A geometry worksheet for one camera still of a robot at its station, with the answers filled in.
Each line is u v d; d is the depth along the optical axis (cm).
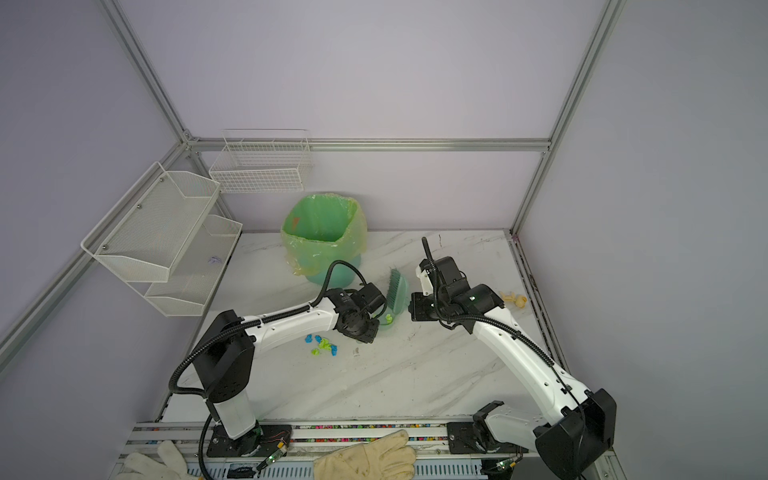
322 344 88
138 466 71
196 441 75
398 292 84
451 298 56
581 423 38
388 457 72
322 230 106
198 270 94
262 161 95
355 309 64
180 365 41
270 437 73
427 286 69
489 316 49
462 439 73
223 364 46
